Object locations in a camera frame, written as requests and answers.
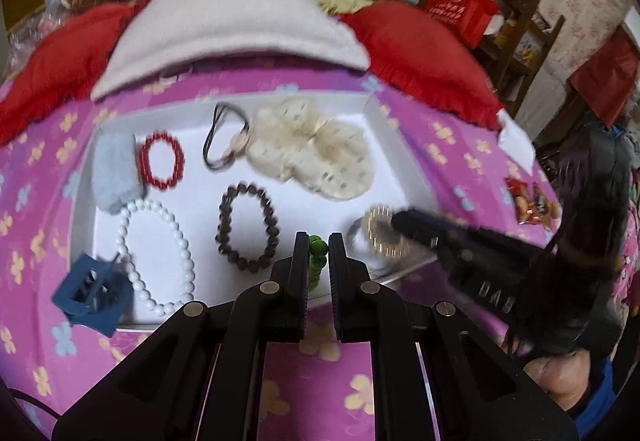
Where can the pink floral bedsheet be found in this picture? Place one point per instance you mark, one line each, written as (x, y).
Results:
(45, 231)

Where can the person's right forearm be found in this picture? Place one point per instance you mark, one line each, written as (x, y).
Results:
(597, 391)

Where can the white rectangular tray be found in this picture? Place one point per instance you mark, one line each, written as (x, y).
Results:
(200, 191)

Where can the brown snack packet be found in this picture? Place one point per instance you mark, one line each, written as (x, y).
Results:
(546, 207)

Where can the white paper tissue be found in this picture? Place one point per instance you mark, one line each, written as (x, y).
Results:
(517, 143)

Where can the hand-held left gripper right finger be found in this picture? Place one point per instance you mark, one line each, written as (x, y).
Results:
(336, 271)

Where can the cream lace scrunchie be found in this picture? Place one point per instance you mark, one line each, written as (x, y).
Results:
(310, 146)

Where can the red snack packet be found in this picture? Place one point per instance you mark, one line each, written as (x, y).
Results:
(517, 201)

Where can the blue hair claw clip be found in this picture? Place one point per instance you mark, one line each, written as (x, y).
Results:
(92, 298)

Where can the light blue fuzzy pouch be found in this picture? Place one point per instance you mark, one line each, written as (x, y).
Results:
(116, 171)

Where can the red hanging cloth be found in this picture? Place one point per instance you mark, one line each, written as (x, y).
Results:
(607, 76)

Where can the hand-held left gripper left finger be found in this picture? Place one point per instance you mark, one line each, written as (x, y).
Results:
(301, 266)

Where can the red ruffled pillow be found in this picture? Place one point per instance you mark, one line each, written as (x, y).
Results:
(425, 56)
(65, 61)

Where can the red shopping bag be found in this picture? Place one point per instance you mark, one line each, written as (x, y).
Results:
(465, 8)

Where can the white pillow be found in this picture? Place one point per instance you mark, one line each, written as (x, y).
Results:
(235, 26)

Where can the wooden chair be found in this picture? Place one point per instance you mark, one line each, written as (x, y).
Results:
(530, 36)

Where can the person's right hand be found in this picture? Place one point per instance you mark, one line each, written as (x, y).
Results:
(562, 378)

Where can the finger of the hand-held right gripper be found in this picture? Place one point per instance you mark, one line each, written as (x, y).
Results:
(425, 226)

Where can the clear plastic bags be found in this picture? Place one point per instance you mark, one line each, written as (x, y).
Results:
(35, 28)

